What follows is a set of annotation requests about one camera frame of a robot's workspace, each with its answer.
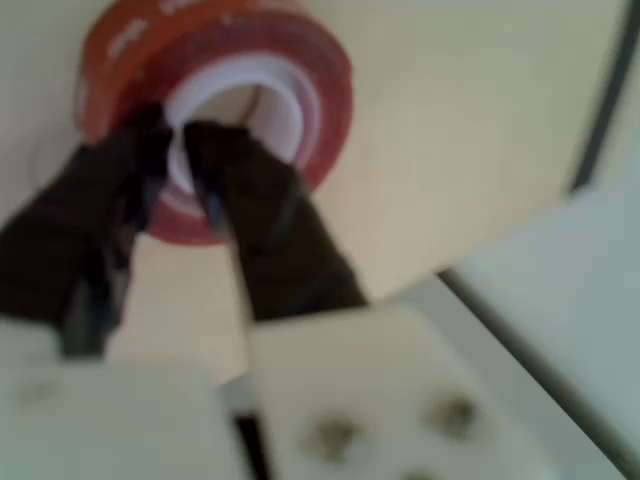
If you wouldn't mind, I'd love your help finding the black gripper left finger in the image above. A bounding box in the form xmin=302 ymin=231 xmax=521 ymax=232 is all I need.
xmin=0 ymin=102 xmax=169 ymax=359

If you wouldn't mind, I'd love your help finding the red tape roll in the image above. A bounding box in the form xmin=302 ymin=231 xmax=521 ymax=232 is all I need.
xmin=74 ymin=0 xmax=355 ymax=249

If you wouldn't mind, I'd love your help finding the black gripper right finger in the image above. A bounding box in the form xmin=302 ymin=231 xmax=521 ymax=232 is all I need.
xmin=182 ymin=121 xmax=372 ymax=324

